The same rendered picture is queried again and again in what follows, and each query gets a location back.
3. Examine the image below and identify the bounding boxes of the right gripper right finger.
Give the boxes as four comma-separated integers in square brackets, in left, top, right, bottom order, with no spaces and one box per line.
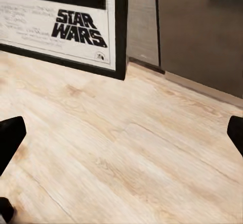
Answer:
[227,116,243,157]

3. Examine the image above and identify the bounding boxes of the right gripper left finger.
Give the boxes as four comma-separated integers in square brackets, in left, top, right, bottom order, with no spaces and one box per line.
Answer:
[0,116,26,176]

